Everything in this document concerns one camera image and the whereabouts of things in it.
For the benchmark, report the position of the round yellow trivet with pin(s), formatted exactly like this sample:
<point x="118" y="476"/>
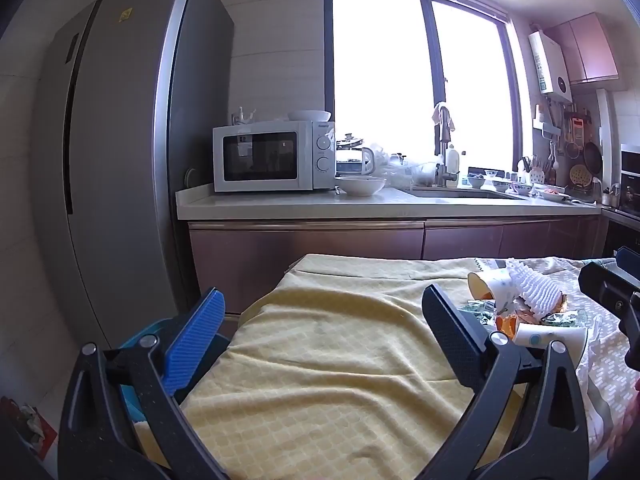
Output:
<point x="579" y="176"/>

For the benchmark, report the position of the metal kitchen faucet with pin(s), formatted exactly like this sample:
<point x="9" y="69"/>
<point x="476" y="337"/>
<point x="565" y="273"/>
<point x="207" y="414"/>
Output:
<point x="444" y="170"/>

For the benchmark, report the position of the grey refrigerator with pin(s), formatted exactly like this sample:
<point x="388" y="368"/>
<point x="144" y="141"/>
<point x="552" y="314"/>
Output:
<point x="125" y="160"/>

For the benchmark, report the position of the kitchen window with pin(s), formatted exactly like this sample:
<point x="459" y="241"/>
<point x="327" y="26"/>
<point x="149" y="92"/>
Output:
<point x="380" y="70"/>

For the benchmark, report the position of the plate with food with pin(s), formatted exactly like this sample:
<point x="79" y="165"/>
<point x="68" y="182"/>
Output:
<point x="552" y="192"/>

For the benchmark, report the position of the large white bowl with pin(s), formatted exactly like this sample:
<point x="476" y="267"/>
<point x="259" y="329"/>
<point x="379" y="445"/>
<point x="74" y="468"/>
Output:
<point x="360" y="186"/>

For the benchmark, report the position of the orange snack wrapper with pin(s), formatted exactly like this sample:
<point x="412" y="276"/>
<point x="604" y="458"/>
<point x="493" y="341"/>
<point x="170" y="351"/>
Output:
<point x="530" y="312"/>

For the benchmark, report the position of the yellow tablecloth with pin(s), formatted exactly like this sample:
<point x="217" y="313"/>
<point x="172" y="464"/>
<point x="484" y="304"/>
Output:
<point x="325" y="360"/>

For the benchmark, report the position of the white soap bottle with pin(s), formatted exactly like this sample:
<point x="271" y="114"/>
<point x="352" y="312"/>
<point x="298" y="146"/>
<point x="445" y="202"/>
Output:
<point x="453" y="160"/>

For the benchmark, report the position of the blue wall rack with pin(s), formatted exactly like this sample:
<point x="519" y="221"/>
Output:
<point x="545" y="127"/>

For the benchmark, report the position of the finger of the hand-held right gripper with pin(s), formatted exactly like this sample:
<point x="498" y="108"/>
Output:
<point x="602" y="285"/>
<point x="631" y="260"/>

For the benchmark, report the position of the small white ornament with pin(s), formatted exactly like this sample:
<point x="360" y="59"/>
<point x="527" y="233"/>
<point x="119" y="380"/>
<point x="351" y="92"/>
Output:
<point x="244" y="117"/>

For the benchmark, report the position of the white foam fruit net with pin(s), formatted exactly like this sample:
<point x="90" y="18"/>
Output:
<point x="535" y="290"/>

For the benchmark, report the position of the orange peel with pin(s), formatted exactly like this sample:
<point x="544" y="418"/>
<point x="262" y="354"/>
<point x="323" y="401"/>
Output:
<point x="507" y="325"/>

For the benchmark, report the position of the rag on faucet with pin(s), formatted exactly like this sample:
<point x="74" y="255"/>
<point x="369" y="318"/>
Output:
<point x="445" y="120"/>

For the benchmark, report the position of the pot with glass lid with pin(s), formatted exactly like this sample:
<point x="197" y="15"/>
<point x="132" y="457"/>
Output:
<point x="349" y="152"/>

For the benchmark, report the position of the white microwave oven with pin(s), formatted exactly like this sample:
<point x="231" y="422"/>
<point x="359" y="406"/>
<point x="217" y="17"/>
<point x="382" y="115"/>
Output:
<point x="270" y="157"/>

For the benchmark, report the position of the kitchen sink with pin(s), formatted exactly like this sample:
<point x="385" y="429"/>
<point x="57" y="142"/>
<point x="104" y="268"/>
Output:
<point x="465" y="194"/>

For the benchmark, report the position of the orange grater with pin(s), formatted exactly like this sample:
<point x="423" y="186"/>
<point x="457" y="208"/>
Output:
<point x="578" y="130"/>

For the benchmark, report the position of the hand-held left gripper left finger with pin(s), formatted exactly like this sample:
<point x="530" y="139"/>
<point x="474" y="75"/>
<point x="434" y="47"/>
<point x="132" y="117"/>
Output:
<point x="192" y="340"/>

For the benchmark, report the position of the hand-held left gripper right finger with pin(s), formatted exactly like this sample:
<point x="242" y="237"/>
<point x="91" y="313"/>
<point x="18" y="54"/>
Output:
<point x="450" y="330"/>

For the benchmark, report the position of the black built-in oven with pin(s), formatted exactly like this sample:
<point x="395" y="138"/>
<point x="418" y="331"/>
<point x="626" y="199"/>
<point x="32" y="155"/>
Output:
<point x="622" y="195"/>

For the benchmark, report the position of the grey white patterned cloth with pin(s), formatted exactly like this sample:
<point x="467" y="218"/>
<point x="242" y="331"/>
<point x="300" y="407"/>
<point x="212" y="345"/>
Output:
<point x="605" y="360"/>

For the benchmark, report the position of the white dotted paper cup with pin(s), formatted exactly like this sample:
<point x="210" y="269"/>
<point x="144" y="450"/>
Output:
<point x="487" y="285"/>
<point x="545" y="342"/>

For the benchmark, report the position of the black frying pan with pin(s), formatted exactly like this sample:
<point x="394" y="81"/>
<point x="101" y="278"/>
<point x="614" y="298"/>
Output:
<point x="593" y="157"/>

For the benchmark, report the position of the green foil wrapper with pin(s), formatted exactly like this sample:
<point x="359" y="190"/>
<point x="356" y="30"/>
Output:
<point x="565" y="319"/>
<point x="475" y="309"/>

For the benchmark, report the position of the utensil holder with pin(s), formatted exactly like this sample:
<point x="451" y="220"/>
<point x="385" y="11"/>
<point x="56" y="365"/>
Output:
<point x="532" y="172"/>

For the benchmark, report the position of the red cloth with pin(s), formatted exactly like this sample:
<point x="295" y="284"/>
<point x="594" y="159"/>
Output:
<point x="47" y="432"/>

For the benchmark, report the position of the pink wall cabinet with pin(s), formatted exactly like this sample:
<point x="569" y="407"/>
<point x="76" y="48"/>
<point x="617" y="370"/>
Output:
<point x="587" y="47"/>

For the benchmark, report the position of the kitchen counter with cabinets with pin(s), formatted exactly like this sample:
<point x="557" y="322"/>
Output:
<point x="300" y="240"/>

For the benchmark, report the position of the white water heater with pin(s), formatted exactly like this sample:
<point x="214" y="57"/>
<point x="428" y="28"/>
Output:
<point x="550" y="62"/>

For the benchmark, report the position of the shallow white bowl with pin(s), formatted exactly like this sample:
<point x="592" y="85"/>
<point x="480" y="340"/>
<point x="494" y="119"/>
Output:
<point x="309" y="116"/>

